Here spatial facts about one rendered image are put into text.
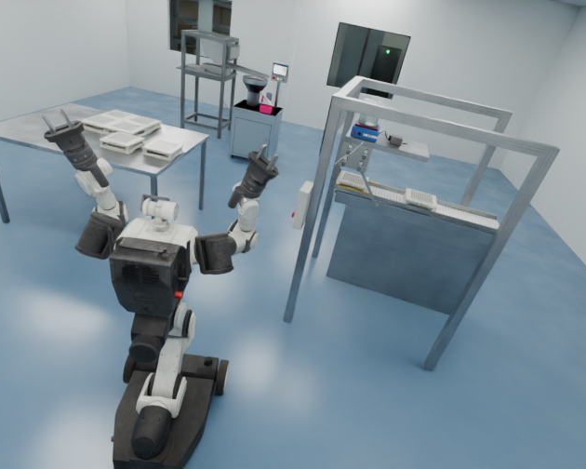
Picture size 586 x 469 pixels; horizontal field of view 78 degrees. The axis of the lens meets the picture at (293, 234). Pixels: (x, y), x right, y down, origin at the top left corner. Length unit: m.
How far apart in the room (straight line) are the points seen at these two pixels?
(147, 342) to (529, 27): 7.82
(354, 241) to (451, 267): 0.82
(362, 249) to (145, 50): 6.95
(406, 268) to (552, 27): 5.99
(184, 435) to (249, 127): 4.21
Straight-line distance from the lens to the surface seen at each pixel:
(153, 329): 1.55
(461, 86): 8.09
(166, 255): 1.28
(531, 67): 8.38
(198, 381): 2.31
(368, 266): 3.32
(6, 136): 3.66
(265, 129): 5.39
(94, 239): 1.48
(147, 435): 1.96
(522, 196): 2.29
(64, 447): 2.42
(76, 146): 1.50
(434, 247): 3.20
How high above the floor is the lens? 2.06
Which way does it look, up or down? 31 degrees down
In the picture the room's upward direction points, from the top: 12 degrees clockwise
